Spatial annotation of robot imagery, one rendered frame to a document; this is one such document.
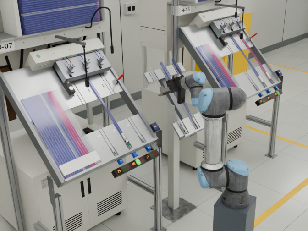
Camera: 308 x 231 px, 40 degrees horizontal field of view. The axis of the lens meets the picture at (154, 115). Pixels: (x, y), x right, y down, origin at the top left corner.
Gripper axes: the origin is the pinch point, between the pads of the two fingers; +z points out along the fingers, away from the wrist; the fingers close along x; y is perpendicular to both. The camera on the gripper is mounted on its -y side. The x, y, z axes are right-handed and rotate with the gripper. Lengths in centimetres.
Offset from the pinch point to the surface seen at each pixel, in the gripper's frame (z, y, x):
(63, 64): 18, 36, 52
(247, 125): 87, -61, -170
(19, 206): 63, -35, 89
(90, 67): 15.7, 30.6, 35.2
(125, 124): 7.5, -9.4, 31.6
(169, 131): 17.3, -25.4, -8.0
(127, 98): 14.1, 5.2, 18.8
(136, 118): 7.9, -8.5, 22.0
